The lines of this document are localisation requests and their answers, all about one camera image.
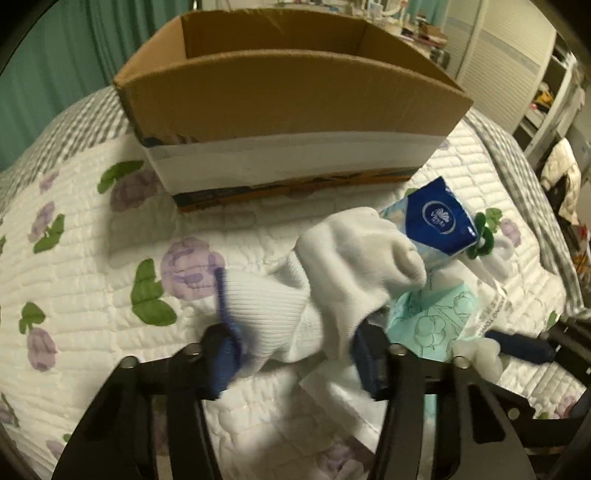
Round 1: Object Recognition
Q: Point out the small white soft cloth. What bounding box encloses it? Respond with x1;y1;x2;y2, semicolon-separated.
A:
454;340;503;385

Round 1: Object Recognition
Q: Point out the white slatted wardrobe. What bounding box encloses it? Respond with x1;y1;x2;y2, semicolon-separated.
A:
455;17;589;158

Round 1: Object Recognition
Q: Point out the cream white jacket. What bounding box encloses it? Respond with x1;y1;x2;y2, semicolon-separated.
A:
540;137;583;220

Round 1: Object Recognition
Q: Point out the blue tissue pack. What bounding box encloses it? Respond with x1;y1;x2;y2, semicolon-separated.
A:
379;176;478;259

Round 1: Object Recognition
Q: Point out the green and white scrunchie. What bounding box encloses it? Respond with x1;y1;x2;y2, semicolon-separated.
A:
465;209;505;260

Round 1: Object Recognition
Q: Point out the white cloth with label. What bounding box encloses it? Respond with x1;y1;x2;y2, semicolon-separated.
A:
475;233;515;324

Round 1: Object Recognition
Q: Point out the white ribbed sock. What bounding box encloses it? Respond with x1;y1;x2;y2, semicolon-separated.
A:
217;208;428;377

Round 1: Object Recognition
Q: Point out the pale green cotton pad package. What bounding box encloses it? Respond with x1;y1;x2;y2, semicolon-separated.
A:
300;277;483;444

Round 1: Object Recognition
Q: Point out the wide teal curtain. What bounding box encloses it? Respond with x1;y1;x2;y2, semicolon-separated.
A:
0;0;197;172

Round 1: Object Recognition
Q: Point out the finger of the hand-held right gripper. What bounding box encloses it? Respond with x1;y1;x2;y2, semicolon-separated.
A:
485;329;557;365
485;385;591;450

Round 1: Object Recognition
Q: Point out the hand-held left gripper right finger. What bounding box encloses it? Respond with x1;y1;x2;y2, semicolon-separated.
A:
350;318;539;480

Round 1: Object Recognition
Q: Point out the white floral quilt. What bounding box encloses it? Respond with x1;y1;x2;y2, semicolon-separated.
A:
0;104;571;480

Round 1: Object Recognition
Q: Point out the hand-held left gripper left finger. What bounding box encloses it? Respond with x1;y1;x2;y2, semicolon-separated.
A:
51;322;246;480

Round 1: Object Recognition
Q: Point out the brown cardboard box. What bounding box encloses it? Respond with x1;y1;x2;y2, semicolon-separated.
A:
113;10;474;213

